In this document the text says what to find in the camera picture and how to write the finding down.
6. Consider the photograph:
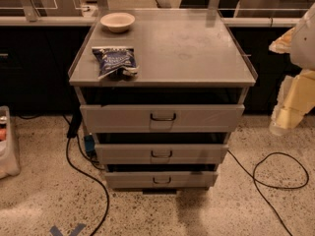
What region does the white bowl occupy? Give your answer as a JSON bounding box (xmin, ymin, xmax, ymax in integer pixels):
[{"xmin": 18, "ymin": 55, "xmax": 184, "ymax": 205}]
[{"xmin": 100, "ymin": 13, "xmax": 135, "ymax": 33}]

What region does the blue power adapter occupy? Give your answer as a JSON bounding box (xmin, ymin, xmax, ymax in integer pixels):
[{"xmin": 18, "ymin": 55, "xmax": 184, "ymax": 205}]
[{"xmin": 84, "ymin": 135, "xmax": 95, "ymax": 156}]

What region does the grey top drawer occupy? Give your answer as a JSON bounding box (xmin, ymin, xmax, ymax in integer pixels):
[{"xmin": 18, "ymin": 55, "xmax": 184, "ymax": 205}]
[{"xmin": 80, "ymin": 104, "xmax": 244, "ymax": 133}]

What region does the grey drawer cabinet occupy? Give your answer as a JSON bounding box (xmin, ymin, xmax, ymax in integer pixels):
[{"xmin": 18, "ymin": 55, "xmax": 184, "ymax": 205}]
[{"xmin": 67, "ymin": 7, "xmax": 259, "ymax": 193}]

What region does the black floor cable left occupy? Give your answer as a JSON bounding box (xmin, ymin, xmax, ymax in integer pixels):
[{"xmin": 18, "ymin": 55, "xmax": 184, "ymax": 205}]
[{"xmin": 62, "ymin": 114, "xmax": 110, "ymax": 236}]

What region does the clear plastic bin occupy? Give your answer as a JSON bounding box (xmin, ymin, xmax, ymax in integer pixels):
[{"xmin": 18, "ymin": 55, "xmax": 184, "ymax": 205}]
[{"xmin": 0, "ymin": 106, "xmax": 21, "ymax": 178}]

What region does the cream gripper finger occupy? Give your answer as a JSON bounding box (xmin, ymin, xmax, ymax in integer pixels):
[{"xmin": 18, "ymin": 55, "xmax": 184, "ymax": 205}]
[{"xmin": 269, "ymin": 70, "xmax": 315, "ymax": 136}]

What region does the grey bottom drawer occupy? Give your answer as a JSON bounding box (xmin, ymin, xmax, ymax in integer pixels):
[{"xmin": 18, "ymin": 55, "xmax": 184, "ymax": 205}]
[{"xmin": 105, "ymin": 171, "xmax": 218, "ymax": 189}]

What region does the black floor cable right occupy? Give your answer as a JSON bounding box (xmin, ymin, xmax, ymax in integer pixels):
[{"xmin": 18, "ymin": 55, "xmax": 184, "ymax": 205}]
[{"xmin": 227, "ymin": 149, "xmax": 310, "ymax": 236}]

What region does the blue chip bag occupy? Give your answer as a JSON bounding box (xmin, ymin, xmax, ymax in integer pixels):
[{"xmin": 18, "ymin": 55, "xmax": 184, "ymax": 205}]
[{"xmin": 92, "ymin": 46, "xmax": 139, "ymax": 80}]

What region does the black floor cable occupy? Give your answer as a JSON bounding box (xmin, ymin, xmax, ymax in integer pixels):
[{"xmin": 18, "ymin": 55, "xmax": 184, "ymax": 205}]
[
  {"xmin": 227, "ymin": 149, "xmax": 310, "ymax": 236},
  {"xmin": 62, "ymin": 114, "xmax": 110, "ymax": 236}
]

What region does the grey drawer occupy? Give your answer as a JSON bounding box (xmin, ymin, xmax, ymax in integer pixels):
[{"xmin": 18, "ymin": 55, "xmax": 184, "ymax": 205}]
[
  {"xmin": 95, "ymin": 144, "xmax": 228, "ymax": 164},
  {"xmin": 80, "ymin": 104, "xmax": 244, "ymax": 133},
  {"xmin": 105, "ymin": 171, "xmax": 218, "ymax": 189}
]

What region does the grey middle drawer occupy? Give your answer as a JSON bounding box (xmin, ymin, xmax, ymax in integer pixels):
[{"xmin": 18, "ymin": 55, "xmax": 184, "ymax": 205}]
[{"xmin": 95, "ymin": 144, "xmax": 228, "ymax": 164}]

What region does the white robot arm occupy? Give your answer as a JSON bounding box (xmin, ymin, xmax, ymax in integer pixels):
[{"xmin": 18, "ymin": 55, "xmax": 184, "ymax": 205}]
[{"xmin": 269, "ymin": 5, "xmax": 315, "ymax": 136}]

